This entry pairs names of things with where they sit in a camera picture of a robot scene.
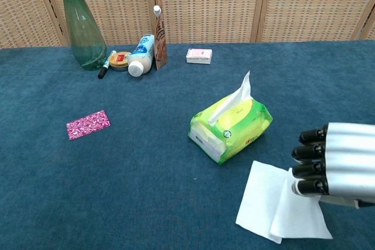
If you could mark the white tissue sheet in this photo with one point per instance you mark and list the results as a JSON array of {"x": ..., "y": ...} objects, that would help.
[
  {"x": 234, "y": 97},
  {"x": 263, "y": 203}
]

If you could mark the blue table cloth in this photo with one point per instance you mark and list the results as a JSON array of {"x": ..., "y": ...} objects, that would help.
[{"x": 132, "y": 174}]

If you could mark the bamboo folding screen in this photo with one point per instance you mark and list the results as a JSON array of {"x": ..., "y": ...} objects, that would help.
[{"x": 219, "y": 4}]

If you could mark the black white marker pen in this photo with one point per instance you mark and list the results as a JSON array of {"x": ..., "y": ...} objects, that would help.
[{"x": 106, "y": 65}]

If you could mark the small white box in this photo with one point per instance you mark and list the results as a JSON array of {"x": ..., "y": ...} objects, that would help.
[{"x": 199, "y": 56}]

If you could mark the green tissue pack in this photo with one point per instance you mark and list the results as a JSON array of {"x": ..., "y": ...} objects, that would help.
[{"x": 243, "y": 127}]

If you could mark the white bottle blue label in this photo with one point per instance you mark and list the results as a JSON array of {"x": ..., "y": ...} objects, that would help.
[{"x": 142, "y": 54}]

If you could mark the brown spout pouch white cap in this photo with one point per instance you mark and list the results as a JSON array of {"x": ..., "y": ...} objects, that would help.
[{"x": 161, "y": 48}]

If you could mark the round yellow red tin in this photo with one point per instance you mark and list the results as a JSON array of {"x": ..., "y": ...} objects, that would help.
[{"x": 120, "y": 59}]

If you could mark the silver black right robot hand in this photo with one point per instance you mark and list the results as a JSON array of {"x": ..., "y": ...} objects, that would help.
[{"x": 348, "y": 162}]

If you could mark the pink white patterned card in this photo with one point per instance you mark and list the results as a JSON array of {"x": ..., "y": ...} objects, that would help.
[{"x": 88, "y": 125}]

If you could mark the green spray bottle black trigger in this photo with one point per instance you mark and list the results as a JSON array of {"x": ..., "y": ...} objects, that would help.
[{"x": 85, "y": 33}]

